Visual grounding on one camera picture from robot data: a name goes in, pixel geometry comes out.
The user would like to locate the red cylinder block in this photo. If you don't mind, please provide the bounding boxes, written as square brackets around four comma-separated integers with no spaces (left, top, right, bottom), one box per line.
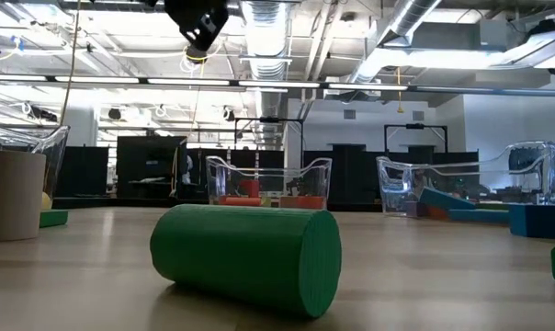
[218,195,263,208]

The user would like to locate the black aluminium table frame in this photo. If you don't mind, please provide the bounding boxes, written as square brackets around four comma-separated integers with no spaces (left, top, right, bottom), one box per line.
[51,195,384,212]

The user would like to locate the black gantry frame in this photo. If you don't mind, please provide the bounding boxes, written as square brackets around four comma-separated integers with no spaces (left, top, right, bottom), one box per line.
[233,117,305,157]
[383,122,448,155]

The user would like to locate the natural wood cylinder block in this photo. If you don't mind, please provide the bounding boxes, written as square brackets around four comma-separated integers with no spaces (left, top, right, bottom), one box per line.
[0,150,47,243]

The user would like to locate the ceiling light strip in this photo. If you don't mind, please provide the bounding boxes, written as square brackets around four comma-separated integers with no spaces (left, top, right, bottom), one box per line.
[0,75,414,93]

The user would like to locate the yellow hanging cable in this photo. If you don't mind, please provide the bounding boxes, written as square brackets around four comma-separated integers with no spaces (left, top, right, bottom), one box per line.
[59,0,82,128]

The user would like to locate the clear plastic bin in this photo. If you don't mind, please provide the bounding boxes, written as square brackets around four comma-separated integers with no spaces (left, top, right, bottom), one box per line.
[205,154,333,211]
[0,124,71,203]
[376,140,555,217]

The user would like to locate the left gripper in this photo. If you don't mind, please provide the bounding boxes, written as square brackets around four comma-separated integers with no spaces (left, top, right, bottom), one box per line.
[164,0,231,53]

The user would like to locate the black ceiling camera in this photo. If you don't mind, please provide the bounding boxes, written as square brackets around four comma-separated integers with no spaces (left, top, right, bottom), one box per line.
[185,43,209,65]

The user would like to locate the black cabinet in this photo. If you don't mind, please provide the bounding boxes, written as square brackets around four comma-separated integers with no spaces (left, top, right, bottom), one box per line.
[116,135,188,199]

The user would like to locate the red rectangular block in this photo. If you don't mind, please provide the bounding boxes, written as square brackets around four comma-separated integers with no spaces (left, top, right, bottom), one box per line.
[239,179,262,199]

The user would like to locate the long black partition wall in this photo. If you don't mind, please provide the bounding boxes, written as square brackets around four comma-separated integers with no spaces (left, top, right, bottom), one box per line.
[187,143,481,206]

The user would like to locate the long blue rectangular block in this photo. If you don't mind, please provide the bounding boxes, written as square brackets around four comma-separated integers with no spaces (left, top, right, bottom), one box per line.
[417,185,477,211]

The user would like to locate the green cylinder block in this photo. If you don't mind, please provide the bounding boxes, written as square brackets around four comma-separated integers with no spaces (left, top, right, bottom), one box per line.
[149,202,344,320]

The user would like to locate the black partition panel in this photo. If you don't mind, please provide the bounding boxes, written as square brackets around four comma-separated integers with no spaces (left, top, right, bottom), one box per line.
[54,145,109,198]

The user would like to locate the short yellow hanging cord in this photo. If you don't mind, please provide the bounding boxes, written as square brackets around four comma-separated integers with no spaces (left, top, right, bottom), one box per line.
[395,66,405,114]

